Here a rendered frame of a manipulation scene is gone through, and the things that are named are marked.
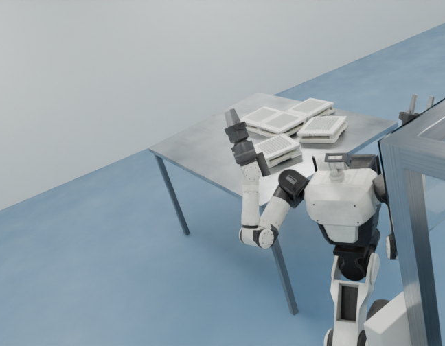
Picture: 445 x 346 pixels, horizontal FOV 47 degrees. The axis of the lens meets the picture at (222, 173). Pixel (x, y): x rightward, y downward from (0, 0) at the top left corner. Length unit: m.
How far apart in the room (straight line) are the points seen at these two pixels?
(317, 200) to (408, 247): 0.71
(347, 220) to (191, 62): 4.54
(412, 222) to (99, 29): 5.07
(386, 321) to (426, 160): 0.54
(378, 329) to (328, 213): 0.65
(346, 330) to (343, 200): 0.56
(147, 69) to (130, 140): 0.88
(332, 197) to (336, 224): 0.12
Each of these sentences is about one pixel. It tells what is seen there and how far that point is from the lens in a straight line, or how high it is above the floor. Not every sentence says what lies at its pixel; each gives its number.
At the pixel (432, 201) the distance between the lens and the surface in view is 1.49.
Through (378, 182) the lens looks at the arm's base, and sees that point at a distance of 2.01.
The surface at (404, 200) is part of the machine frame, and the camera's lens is 1.30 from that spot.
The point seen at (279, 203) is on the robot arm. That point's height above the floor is 1.18.
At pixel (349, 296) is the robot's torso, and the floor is 0.73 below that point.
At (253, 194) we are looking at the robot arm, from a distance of 1.99.
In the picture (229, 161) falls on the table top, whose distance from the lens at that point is 3.35.
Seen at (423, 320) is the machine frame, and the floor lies 1.16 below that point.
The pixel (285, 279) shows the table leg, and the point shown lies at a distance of 3.12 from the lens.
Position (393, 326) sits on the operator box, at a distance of 1.56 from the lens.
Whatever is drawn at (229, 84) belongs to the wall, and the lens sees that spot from 6.54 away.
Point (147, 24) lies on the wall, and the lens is 6.13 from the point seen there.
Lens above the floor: 2.26
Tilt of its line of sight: 26 degrees down
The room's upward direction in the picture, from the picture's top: 18 degrees counter-clockwise
